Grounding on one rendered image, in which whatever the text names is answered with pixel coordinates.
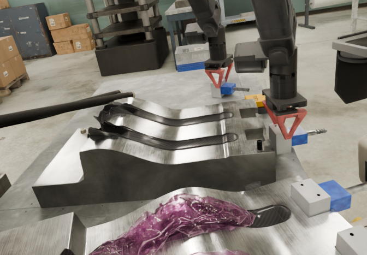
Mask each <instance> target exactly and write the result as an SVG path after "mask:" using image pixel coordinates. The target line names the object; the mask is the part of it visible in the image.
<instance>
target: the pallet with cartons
mask: <svg viewBox="0 0 367 255"><path fill-rule="evenodd" d="M26 71H27V70H26V67H25V65H24V63H23V60H22V57H21V55H20V54H19V51H18V49H17V46H16V44H15V41H14V38H13V36H12V35H11V36H7V37H0V97H5V96H9V95H11V90H13V89H16V88H19V87H21V86H22V85H21V82H24V81H28V80H29V76H28V74H27V72H26Z"/></svg>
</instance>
